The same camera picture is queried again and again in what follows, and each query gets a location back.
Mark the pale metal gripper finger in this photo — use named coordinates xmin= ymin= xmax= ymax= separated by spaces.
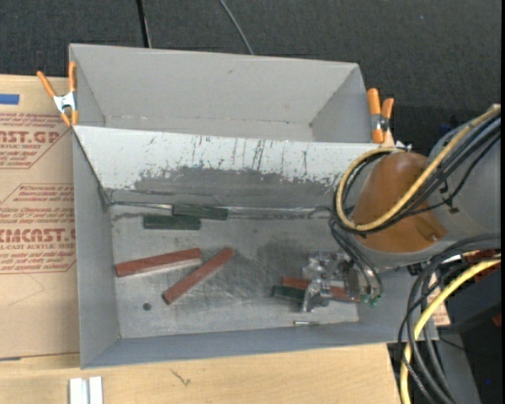
xmin=301 ymin=252 xmax=343 ymax=279
xmin=300 ymin=279 xmax=334 ymax=314

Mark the red-brown flat block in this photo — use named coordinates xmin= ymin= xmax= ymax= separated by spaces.
xmin=114 ymin=247 xmax=204 ymax=279
xmin=162 ymin=247 xmax=236 ymax=306
xmin=282 ymin=276 xmax=359 ymax=304

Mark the dark green flat block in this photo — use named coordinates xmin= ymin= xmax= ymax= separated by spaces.
xmin=171 ymin=203 xmax=230 ymax=221
xmin=271 ymin=284 xmax=306 ymax=304

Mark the grey metal bin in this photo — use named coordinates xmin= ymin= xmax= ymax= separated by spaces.
xmin=68 ymin=43 xmax=439 ymax=369

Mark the brown cardboard board red print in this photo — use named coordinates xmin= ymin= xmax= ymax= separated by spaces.
xmin=0 ymin=72 xmax=82 ymax=361

